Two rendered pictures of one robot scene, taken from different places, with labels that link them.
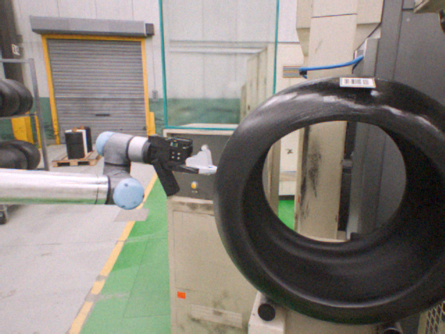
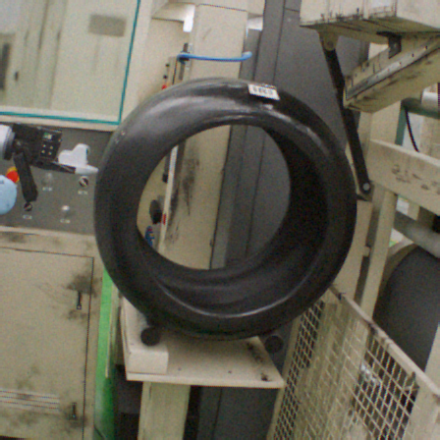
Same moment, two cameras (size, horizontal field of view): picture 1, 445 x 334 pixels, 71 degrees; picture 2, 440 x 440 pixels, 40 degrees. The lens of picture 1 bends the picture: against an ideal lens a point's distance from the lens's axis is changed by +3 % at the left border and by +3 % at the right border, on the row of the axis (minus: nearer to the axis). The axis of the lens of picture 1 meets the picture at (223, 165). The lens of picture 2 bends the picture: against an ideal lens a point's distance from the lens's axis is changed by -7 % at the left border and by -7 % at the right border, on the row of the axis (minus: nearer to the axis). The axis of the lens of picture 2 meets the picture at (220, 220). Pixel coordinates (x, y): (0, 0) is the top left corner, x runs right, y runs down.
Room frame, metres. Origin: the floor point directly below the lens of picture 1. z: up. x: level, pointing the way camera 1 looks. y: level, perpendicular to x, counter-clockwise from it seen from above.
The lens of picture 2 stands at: (-0.51, 0.41, 1.47)
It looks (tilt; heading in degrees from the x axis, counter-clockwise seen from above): 13 degrees down; 331
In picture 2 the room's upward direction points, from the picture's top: 9 degrees clockwise
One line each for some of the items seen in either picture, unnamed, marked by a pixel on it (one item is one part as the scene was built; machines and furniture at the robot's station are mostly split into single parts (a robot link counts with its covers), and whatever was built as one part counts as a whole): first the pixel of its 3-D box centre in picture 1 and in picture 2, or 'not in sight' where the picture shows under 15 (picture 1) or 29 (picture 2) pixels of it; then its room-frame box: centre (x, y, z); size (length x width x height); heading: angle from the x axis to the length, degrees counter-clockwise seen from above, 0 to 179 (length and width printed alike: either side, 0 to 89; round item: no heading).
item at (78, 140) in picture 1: (78, 144); not in sight; (6.82, 3.25, 0.38); 1.20 x 0.80 x 0.76; 13
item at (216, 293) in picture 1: (225, 236); (26, 288); (1.63, -0.01, 0.63); 0.56 x 0.41 x 1.27; 74
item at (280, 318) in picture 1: (274, 293); (141, 331); (0.83, -0.16, 0.83); 0.36 x 0.09 x 0.06; 164
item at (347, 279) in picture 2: not in sight; (328, 242); (0.89, -0.72, 1.05); 0.20 x 0.15 x 0.30; 164
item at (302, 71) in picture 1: (329, 68); (213, 58); (1.04, -0.34, 1.51); 0.19 x 0.19 x 0.06; 74
